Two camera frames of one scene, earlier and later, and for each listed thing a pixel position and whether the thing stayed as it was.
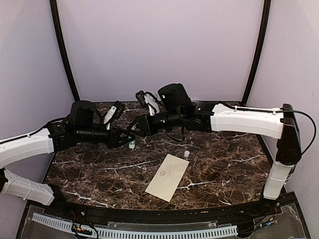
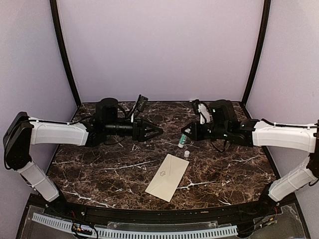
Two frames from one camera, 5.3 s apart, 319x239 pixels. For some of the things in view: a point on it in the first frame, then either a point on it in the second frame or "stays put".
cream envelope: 166,180 stays put
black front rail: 205,215 stays put
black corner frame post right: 263,26 stays put
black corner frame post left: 54,9 stays put
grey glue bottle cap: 187,154 stays put
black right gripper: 146,128 -> 195,134
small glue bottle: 131,144 -> 183,140
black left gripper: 113,140 -> 140,135
